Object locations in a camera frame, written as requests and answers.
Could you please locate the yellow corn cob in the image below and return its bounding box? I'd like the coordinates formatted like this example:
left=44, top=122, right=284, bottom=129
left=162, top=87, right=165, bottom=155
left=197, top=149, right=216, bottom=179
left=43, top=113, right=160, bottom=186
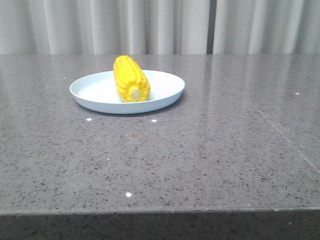
left=113, top=55, right=151, bottom=103

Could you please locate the light blue plate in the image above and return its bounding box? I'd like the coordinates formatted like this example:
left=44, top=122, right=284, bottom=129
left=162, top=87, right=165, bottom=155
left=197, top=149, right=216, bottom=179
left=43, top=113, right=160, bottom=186
left=69, top=70, right=185, bottom=115

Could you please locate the white pleated curtain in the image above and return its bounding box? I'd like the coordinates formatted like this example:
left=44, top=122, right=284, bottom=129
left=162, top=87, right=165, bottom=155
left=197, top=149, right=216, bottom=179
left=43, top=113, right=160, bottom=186
left=0, top=0, right=320, bottom=55

